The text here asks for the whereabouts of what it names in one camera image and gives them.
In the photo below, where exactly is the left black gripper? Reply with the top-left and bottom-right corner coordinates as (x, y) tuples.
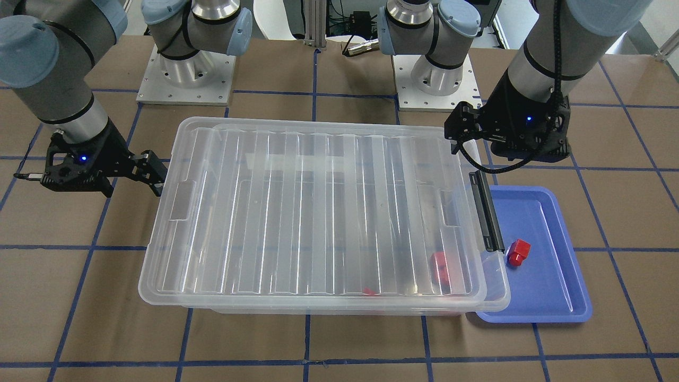
(443, 80), (571, 163)

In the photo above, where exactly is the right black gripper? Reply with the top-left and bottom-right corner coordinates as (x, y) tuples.
(40, 119), (168, 197)

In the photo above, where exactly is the red block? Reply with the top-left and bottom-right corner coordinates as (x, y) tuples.
(431, 251), (448, 271)
(432, 265), (451, 288)
(362, 287), (379, 297)
(507, 239), (532, 267)

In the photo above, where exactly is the clear plastic box lid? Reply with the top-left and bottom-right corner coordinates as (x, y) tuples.
(138, 116), (488, 308)

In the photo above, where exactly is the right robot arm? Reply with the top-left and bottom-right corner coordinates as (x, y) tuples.
(1, 1), (253, 197)

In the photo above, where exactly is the blue plastic tray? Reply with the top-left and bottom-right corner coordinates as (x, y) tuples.
(478, 186), (593, 324)

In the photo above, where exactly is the clear plastic storage box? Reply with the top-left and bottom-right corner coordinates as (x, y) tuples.
(175, 129), (511, 317)

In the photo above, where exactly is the white chair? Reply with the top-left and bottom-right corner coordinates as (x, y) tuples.
(253, 1), (305, 41)

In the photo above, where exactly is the black box latch handle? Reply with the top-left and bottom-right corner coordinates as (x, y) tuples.
(468, 171), (506, 253)

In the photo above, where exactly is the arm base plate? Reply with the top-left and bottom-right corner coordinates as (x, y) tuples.
(392, 54), (482, 112)
(136, 46), (236, 107)

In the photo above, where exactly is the aluminium frame post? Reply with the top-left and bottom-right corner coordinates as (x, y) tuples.
(302, 1), (328, 50)

